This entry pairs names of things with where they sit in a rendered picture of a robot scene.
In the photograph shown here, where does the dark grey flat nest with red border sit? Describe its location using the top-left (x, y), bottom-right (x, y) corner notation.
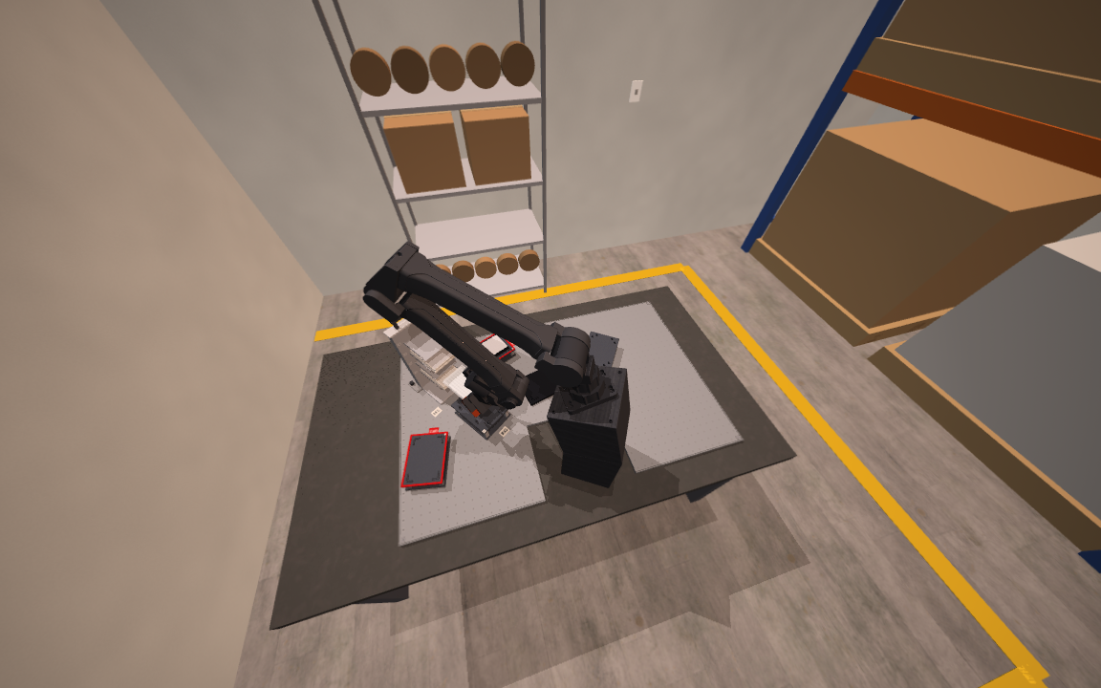
top-left (401, 432), bottom-right (451, 491)

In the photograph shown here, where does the white microplate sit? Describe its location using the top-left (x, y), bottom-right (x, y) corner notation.
top-left (443, 365), bottom-right (472, 398)

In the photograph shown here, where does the grey shelf rack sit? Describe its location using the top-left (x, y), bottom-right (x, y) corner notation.
top-left (388, 324), bottom-right (459, 405)

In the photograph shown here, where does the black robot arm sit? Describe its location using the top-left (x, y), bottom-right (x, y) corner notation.
top-left (362, 241), bottom-right (617, 415)

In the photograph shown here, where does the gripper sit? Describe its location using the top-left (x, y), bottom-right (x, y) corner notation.
top-left (462, 392), bottom-right (492, 417)

